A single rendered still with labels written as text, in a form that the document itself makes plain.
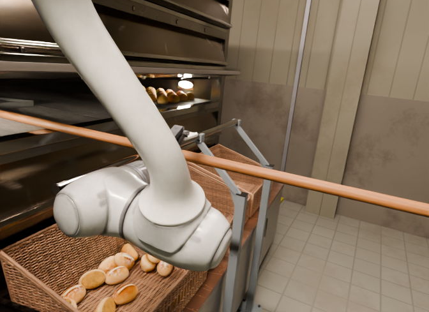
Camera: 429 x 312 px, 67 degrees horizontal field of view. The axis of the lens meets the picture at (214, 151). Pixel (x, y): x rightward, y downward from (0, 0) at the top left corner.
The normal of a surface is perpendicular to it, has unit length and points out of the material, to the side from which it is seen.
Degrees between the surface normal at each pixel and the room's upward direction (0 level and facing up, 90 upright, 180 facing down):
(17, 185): 70
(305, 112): 90
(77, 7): 84
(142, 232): 100
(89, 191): 33
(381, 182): 90
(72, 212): 83
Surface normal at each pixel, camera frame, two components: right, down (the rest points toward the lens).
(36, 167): 0.89, -0.15
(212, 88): -0.39, 0.21
